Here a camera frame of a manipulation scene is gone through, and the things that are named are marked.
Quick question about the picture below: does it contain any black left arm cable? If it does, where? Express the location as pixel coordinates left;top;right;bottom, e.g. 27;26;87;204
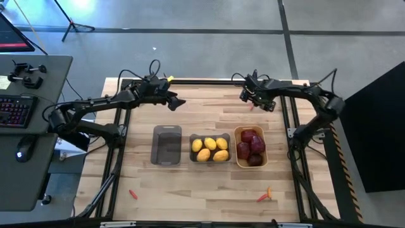
42;59;162;123

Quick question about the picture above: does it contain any translucent grey plastic basket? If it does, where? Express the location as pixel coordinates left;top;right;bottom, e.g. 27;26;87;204
189;132;232;163
150;124;183;166

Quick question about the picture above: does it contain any silver metal bracket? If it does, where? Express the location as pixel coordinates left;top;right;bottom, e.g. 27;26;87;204
277;222;313;228
99;220;137;228

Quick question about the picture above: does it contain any black computer mouse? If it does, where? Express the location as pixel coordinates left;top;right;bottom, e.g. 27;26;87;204
15;135;37;163

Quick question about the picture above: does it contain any black hazard-striped side panel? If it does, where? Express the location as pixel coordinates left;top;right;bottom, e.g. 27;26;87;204
309;82;365;224

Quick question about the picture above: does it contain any grey side desk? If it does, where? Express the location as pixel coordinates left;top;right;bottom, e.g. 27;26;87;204
0;54;74;212

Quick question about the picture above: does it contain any white box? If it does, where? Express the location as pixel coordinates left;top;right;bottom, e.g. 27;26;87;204
55;136;92;161

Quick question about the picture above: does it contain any black metal table frame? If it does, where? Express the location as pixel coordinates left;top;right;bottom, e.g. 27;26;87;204
74;78;341;222

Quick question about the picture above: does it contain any yellow plastic basket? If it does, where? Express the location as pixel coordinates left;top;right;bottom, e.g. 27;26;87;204
234;125;269;168

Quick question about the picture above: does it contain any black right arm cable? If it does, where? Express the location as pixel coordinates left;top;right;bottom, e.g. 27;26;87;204
230;68;339;165

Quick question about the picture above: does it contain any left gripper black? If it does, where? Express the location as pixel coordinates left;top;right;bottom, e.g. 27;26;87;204
136;75;187;111

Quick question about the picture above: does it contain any black tripod stand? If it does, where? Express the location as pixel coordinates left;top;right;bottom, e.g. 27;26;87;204
52;0;96;43

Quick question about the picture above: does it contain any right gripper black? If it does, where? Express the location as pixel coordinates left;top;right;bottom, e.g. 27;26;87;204
239;74;276;112

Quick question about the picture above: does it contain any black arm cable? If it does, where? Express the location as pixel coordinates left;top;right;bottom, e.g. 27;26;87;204
42;59;162;123
230;68;339;165

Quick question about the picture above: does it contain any black floor mat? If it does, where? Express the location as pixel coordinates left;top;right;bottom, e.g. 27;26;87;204
340;61;405;194

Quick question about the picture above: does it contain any black backlit keyboard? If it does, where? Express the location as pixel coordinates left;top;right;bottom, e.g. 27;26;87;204
0;94;39;129

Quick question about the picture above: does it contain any black monitor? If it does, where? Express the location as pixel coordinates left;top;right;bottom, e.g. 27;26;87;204
0;12;35;53

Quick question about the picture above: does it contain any black screw clamp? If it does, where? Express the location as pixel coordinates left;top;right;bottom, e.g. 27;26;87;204
6;72;44;91
11;60;48;75

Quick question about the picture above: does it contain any white paper note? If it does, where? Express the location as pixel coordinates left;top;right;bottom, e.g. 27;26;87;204
0;75;12;91

